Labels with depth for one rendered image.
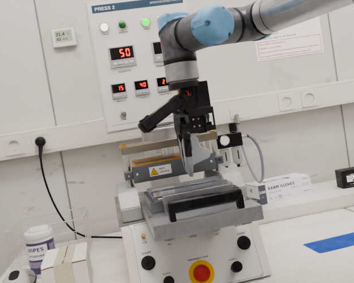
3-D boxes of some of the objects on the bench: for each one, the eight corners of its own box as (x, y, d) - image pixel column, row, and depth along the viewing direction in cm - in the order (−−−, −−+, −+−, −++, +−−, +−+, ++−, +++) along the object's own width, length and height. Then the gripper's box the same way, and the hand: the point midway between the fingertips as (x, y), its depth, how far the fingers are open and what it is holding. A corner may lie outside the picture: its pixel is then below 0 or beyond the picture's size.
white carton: (245, 201, 177) (243, 183, 177) (295, 190, 184) (293, 172, 184) (260, 205, 166) (257, 186, 165) (313, 192, 173) (310, 174, 172)
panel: (142, 304, 103) (128, 225, 110) (264, 276, 108) (244, 202, 115) (142, 303, 101) (128, 223, 108) (267, 275, 106) (245, 200, 113)
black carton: (336, 186, 177) (334, 169, 177) (358, 182, 178) (356, 165, 177) (343, 188, 171) (340, 171, 171) (365, 185, 172) (363, 167, 171)
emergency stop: (195, 283, 106) (191, 266, 108) (211, 280, 107) (207, 263, 108) (195, 283, 105) (191, 266, 106) (212, 279, 105) (208, 262, 107)
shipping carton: (52, 278, 134) (46, 249, 133) (95, 270, 135) (90, 241, 135) (41, 303, 115) (35, 269, 115) (91, 292, 117) (85, 259, 116)
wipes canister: (33, 272, 143) (26, 226, 143) (61, 266, 144) (53, 221, 144) (28, 281, 135) (19, 233, 134) (57, 275, 136) (49, 227, 135)
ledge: (232, 210, 186) (230, 199, 186) (416, 174, 196) (414, 164, 196) (253, 226, 156) (251, 213, 156) (468, 183, 167) (467, 171, 166)
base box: (123, 247, 156) (116, 199, 155) (226, 226, 161) (219, 179, 161) (134, 307, 103) (122, 234, 102) (286, 273, 109) (276, 204, 108)
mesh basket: (25, 251, 173) (18, 218, 172) (92, 238, 176) (87, 206, 175) (10, 269, 150) (4, 232, 150) (89, 254, 153) (82, 217, 153)
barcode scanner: (16, 285, 133) (10, 259, 132) (42, 279, 134) (38, 254, 133) (-3, 313, 113) (-9, 282, 112) (29, 306, 114) (23, 276, 113)
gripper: (209, 77, 97) (223, 173, 98) (200, 82, 106) (213, 169, 107) (171, 82, 96) (186, 180, 97) (164, 87, 105) (178, 176, 106)
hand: (187, 171), depth 101 cm, fingers closed
